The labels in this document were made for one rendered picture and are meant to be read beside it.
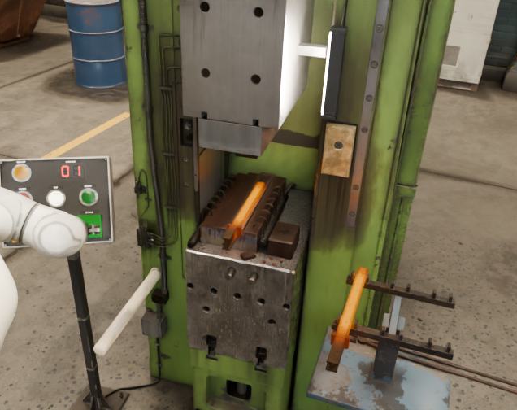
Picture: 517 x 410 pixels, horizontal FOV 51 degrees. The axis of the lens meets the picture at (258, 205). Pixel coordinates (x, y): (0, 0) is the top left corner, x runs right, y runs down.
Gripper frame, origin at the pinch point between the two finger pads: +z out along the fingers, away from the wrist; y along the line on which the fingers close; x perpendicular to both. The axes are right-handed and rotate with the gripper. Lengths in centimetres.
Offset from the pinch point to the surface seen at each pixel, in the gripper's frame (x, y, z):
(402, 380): -50, 92, -14
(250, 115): 31, 50, -12
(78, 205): 7.0, -3.4, 13.2
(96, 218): 2.6, 2.1, 12.5
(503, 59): 163, 438, 441
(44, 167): 19.4, -13.2, 13.2
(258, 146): 22, 53, -8
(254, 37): 50, 50, -23
